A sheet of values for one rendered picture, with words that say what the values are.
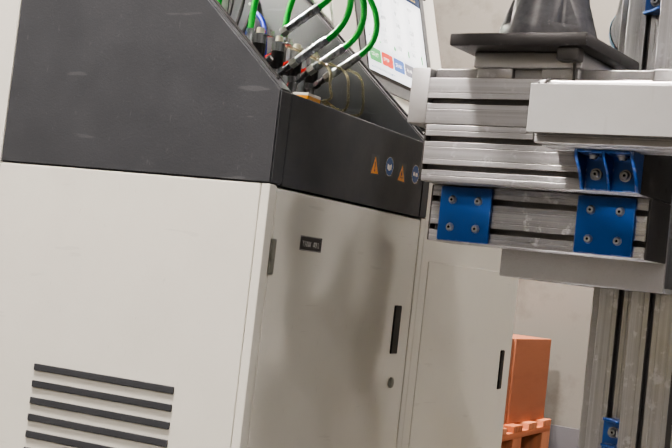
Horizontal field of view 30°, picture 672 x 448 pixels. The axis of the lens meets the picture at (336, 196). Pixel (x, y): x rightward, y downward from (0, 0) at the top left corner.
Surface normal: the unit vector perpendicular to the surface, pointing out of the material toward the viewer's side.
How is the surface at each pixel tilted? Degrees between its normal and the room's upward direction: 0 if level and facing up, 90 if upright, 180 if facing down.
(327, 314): 90
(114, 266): 90
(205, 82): 90
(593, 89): 90
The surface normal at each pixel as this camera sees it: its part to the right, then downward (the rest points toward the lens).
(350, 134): 0.89, 0.07
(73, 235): -0.43, -0.10
